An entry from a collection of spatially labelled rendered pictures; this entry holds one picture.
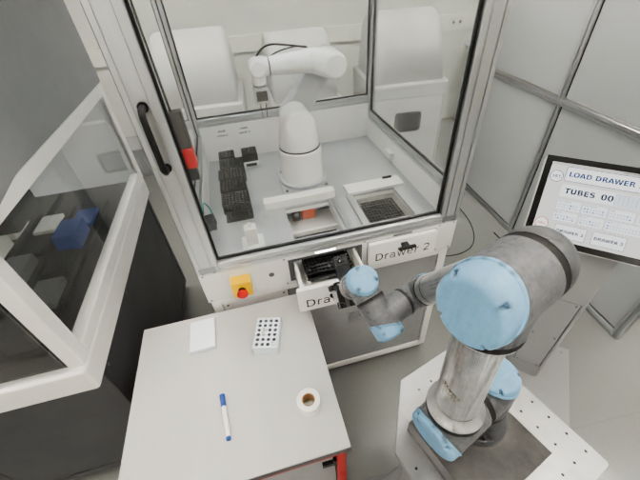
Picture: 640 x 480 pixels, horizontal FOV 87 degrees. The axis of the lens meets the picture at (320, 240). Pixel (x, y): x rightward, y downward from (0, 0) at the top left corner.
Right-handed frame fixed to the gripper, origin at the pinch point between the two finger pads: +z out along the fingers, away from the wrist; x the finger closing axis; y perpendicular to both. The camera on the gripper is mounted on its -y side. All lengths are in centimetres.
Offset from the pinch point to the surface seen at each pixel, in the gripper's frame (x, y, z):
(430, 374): 20.8, 33.4, -4.6
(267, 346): -27.8, 12.9, 5.5
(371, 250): 18.1, -12.2, 10.5
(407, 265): 36.4, -4.9, 26.0
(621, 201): 95, -5, -20
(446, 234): 51, -12, 14
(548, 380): 106, 66, 60
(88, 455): -112, 40, 56
